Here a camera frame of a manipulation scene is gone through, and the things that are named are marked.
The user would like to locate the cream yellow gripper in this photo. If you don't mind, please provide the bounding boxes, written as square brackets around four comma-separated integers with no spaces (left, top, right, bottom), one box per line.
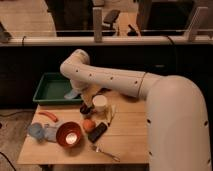
[81,85,100,104]

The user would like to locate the purple grape bunch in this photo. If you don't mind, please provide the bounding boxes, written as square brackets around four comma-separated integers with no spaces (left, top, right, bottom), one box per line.
[80,103,93,115]

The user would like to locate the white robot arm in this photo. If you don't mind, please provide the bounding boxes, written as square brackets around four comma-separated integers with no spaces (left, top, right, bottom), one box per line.
[60,49,213,171]

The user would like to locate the red bowl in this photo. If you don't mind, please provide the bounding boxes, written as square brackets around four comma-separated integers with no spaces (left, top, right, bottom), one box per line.
[56,122,82,148]

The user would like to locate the white cup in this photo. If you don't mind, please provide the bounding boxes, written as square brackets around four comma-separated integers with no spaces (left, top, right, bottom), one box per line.
[92,95,108,112]

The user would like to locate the grey sponge in tray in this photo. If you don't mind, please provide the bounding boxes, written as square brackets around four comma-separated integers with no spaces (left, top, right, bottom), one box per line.
[64,89,79,100]

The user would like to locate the yellow banana peel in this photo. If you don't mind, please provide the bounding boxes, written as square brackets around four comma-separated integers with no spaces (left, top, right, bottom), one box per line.
[106,105,116,126]

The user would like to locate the orange fruit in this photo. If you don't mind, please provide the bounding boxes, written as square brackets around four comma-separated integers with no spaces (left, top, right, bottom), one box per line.
[83,119,96,133]

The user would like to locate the green plastic tray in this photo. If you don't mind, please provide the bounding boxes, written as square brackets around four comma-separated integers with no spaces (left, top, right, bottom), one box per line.
[33,73,82,105]

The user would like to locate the wooden table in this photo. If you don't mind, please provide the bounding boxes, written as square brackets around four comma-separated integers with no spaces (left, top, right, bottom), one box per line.
[18,91,149,165]

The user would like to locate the black rectangular block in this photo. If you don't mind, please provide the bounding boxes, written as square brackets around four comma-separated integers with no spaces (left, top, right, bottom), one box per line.
[88,122,107,143]

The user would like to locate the orange carrot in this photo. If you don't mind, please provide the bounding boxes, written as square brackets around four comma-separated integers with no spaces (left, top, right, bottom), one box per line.
[38,111,58,122]

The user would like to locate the grey cloth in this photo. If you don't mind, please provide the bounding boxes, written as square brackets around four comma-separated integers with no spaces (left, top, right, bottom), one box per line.
[44,121,63,142]

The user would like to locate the silver fork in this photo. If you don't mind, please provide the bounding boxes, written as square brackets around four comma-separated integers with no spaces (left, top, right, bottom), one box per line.
[90,144,120,162]

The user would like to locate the white railing bar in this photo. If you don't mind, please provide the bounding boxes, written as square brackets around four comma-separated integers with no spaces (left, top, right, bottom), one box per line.
[0,35,213,46]

